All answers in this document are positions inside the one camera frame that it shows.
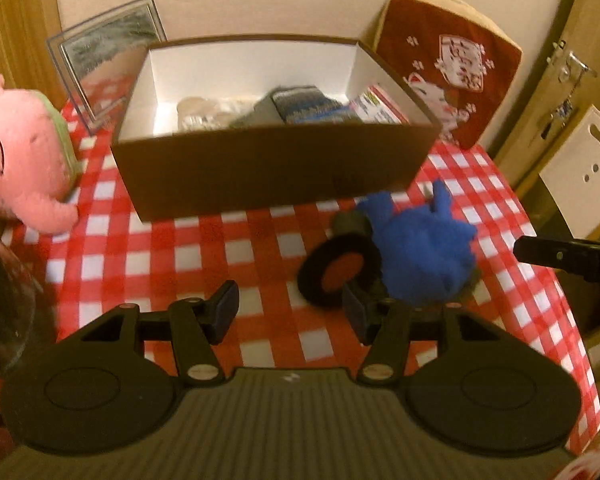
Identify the framed picture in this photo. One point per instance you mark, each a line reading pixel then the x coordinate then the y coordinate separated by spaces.
pixel 98 59

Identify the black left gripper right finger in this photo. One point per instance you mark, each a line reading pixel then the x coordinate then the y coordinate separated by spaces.
pixel 382 324

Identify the glass jar green lid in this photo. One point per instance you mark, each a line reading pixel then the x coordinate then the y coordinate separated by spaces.
pixel 19 292

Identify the striped knitted sock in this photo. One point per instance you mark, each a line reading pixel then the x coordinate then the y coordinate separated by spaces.
pixel 301 105

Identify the wooden door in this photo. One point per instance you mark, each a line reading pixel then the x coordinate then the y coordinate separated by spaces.
pixel 523 153

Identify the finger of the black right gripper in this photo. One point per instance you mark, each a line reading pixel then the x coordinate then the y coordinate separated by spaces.
pixel 577 257

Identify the keys in door lock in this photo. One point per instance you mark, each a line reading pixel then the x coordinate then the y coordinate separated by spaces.
pixel 571 73

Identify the pink plush toy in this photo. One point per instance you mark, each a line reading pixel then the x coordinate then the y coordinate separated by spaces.
pixel 38 165

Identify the blue fuzzy cloth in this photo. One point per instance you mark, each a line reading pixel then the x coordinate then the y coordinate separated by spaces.
pixel 426 254

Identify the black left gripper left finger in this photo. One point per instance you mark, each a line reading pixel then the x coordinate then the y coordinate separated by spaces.
pixel 196 326

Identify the beige fuzzy soft item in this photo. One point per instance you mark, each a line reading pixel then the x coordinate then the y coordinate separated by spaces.
pixel 196 113

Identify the yellow curtain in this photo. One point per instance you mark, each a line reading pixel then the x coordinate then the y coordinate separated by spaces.
pixel 25 62

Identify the white chair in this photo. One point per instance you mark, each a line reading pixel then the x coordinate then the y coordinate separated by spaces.
pixel 572 177

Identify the brown cardboard box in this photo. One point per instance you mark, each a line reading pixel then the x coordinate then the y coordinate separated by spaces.
pixel 172 174

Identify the red lucky cat cushion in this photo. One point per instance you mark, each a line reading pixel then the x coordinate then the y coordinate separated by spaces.
pixel 455 58

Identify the red white checkered tablecloth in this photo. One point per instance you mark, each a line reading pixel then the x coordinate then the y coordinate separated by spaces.
pixel 112 257

